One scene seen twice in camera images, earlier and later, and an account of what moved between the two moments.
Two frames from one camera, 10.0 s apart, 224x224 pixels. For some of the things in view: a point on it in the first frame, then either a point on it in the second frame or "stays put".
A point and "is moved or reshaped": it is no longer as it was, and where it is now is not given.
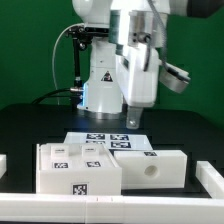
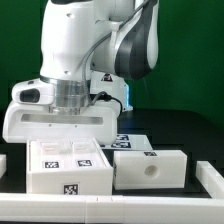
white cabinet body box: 77,169 is moved or reshaped
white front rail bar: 45,207 stays put
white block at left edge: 3,165 stays put
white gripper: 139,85 to 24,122
